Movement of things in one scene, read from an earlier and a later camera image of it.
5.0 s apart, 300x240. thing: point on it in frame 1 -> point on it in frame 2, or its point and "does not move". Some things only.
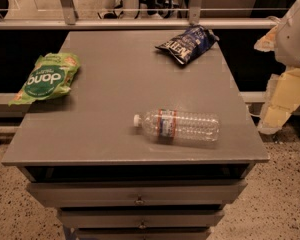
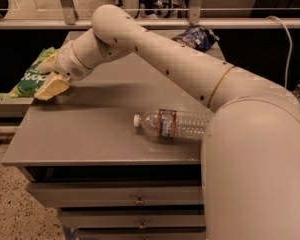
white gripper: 294,41 -> 68,62
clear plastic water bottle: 179,126 does not move
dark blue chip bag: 190,44 does not move
